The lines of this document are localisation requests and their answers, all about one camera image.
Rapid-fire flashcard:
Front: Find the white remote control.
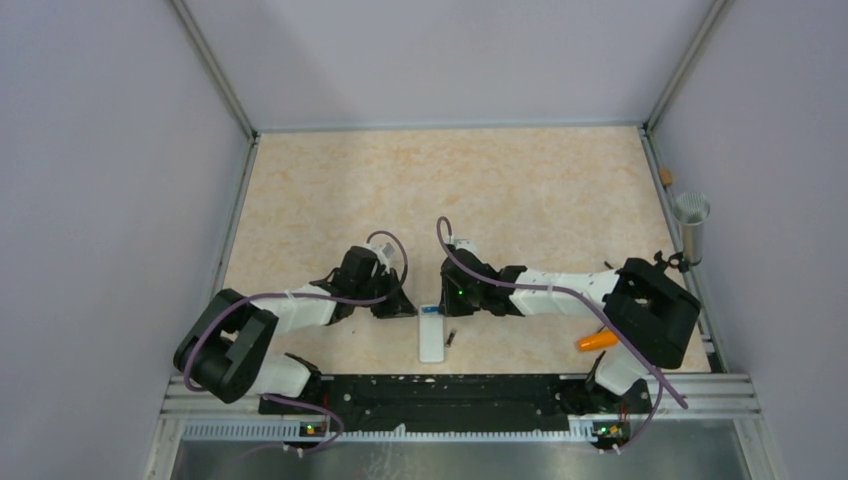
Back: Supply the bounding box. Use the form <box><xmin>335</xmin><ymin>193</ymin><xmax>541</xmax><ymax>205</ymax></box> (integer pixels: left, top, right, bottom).
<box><xmin>418</xmin><ymin>305</ymin><xmax>445</xmax><ymax>364</ymax></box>

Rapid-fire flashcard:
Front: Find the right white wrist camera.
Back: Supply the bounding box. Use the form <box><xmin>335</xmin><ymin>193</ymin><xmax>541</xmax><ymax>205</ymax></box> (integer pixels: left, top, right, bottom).
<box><xmin>448</xmin><ymin>238</ymin><xmax>478</xmax><ymax>256</ymax></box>

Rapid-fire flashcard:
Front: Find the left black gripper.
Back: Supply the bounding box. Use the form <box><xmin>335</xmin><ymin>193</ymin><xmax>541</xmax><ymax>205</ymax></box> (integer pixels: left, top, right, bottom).
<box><xmin>354</xmin><ymin>268</ymin><xmax>418</xmax><ymax>319</ymax></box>

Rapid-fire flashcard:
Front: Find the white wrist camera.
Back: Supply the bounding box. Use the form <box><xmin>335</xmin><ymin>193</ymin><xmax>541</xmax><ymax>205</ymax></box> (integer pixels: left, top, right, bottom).
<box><xmin>370</xmin><ymin>243</ymin><xmax>403</xmax><ymax>266</ymax></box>
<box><xmin>448</xmin><ymin>238</ymin><xmax>478</xmax><ymax>256</ymax></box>

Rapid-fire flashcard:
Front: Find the small cork piece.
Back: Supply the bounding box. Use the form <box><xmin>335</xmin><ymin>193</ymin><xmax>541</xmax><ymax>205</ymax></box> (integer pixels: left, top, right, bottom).
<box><xmin>657</xmin><ymin>168</ymin><xmax>674</xmax><ymax>188</ymax></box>

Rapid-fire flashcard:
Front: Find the purple cable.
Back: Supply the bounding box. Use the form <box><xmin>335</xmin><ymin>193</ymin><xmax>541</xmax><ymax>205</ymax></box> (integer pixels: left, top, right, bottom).
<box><xmin>435</xmin><ymin>215</ymin><xmax>690</xmax><ymax>411</ymax></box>
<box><xmin>182</xmin><ymin>230</ymin><xmax>411</xmax><ymax>393</ymax></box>

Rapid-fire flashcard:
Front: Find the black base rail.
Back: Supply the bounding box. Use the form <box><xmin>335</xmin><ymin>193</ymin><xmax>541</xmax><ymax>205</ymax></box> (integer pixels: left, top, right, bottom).
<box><xmin>300</xmin><ymin>374</ymin><xmax>651</xmax><ymax>433</ymax></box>

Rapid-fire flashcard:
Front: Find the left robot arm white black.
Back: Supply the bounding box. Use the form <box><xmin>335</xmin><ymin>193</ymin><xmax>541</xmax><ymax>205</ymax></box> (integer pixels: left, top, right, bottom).
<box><xmin>173</xmin><ymin>243</ymin><xmax>416</xmax><ymax>414</ymax></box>

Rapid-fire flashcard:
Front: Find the black battery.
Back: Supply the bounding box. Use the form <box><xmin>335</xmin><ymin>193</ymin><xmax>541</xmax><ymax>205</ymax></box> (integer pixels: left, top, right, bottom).
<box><xmin>444</xmin><ymin>329</ymin><xmax>457</xmax><ymax>348</ymax></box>

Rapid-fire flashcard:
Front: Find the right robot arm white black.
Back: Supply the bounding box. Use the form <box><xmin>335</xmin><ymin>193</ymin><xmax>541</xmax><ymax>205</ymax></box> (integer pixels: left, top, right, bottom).
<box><xmin>440</xmin><ymin>249</ymin><xmax>702</xmax><ymax>412</ymax></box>

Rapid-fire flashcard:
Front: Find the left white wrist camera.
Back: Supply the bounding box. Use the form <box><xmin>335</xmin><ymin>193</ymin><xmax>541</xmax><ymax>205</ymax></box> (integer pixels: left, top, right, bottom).
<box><xmin>370</xmin><ymin>243</ymin><xmax>403</xmax><ymax>266</ymax></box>

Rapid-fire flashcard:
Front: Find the silver metal cylinder cup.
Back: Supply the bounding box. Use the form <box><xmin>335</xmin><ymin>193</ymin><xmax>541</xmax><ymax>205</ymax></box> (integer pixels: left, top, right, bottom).
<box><xmin>672</xmin><ymin>192</ymin><xmax>711</xmax><ymax>266</ymax></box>

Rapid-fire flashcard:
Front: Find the black clamp mount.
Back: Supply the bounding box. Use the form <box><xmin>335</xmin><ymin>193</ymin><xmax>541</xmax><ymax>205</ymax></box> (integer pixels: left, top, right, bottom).
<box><xmin>653</xmin><ymin>251</ymin><xmax>691</xmax><ymax>274</ymax></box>

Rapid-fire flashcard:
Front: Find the orange carrot toy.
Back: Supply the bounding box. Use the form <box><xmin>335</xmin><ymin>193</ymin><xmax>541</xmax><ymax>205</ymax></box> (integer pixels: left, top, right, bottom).
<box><xmin>576</xmin><ymin>330</ymin><xmax>619</xmax><ymax>352</ymax></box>

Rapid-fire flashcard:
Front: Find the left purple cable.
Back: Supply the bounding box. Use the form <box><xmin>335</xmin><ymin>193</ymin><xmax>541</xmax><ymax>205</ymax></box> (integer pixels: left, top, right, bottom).
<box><xmin>182</xmin><ymin>230</ymin><xmax>411</xmax><ymax>393</ymax></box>

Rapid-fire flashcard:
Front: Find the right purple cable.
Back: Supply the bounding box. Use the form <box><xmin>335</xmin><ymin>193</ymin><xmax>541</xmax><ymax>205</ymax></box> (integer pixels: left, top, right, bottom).
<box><xmin>435</xmin><ymin>215</ymin><xmax>690</xmax><ymax>411</ymax></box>

